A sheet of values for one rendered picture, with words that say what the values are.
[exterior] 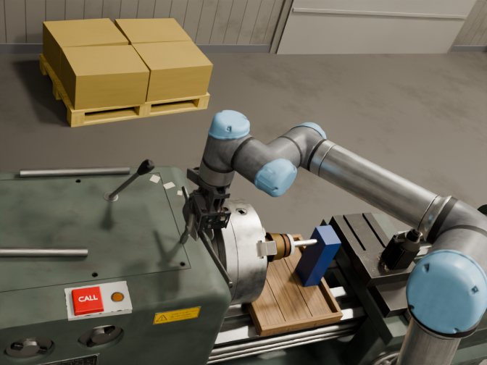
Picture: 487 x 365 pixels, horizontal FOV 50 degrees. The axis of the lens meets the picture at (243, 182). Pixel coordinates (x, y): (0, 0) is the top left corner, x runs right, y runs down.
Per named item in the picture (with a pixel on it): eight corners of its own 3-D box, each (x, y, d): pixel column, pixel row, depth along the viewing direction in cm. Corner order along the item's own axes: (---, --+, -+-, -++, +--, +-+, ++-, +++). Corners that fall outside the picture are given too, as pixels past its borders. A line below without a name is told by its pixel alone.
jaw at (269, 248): (240, 259, 154) (256, 258, 143) (238, 242, 155) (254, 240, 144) (273, 255, 159) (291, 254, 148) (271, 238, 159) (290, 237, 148)
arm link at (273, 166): (313, 154, 102) (269, 125, 105) (280, 177, 94) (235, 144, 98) (300, 184, 107) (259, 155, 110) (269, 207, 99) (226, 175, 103)
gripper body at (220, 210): (194, 233, 114) (205, 194, 106) (184, 206, 119) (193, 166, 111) (227, 230, 117) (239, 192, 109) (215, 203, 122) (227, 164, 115)
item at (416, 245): (404, 253, 169) (409, 247, 167) (392, 235, 174) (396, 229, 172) (424, 250, 172) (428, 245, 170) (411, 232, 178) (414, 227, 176)
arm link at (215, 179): (197, 150, 109) (233, 148, 112) (193, 166, 112) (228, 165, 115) (207, 174, 104) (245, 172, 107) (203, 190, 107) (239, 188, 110)
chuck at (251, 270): (224, 329, 152) (246, 251, 134) (193, 254, 175) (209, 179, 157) (251, 324, 156) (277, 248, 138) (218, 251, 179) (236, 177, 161)
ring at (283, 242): (269, 250, 154) (296, 247, 158) (258, 227, 160) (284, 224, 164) (261, 269, 160) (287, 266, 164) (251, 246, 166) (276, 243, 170)
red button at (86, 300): (74, 318, 110) (75, 312, 108) (71, 294, 113) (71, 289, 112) (103, 313, 112) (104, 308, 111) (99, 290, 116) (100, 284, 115)
